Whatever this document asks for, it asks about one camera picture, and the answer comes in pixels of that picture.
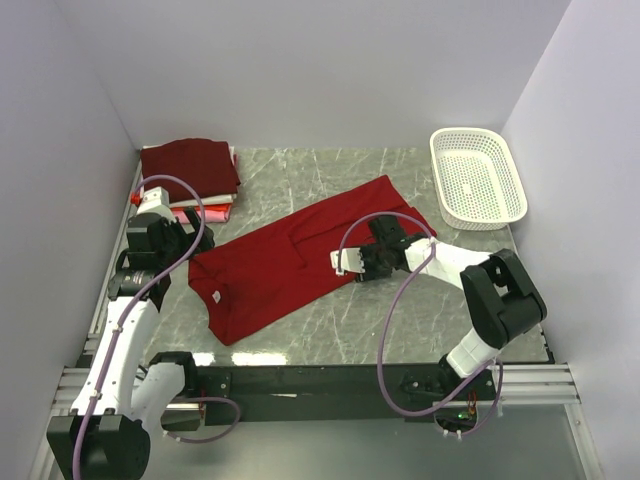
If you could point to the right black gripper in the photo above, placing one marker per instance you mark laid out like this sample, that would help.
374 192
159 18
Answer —
365 262

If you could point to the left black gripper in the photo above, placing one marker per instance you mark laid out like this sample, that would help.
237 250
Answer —
187 231

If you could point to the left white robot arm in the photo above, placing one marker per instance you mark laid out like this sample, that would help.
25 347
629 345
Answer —
107 432

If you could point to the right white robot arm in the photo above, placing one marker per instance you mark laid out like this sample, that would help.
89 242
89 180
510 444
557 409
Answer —
501 298

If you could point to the folded pink t-shirt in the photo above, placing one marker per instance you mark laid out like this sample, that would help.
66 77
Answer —
210 217

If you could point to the folded orange-red t-shirt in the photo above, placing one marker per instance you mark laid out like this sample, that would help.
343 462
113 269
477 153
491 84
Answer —
208 208

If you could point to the folded dark red t-shirt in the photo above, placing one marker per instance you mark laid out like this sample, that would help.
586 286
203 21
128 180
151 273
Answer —
205 165

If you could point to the white perforated plastic basket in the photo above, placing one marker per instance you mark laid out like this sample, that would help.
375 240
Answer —
478 186

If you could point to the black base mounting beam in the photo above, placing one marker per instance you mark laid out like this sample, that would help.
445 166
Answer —
308 393

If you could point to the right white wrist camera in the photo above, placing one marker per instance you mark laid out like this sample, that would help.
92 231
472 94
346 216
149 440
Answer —
347 260

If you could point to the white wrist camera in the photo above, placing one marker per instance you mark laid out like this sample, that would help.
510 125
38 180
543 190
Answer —
347 260
155 200

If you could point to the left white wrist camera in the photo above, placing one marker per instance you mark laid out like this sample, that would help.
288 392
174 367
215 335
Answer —
155 200

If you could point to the aluminium extrusion rail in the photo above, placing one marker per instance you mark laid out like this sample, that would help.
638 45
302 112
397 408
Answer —
523 384

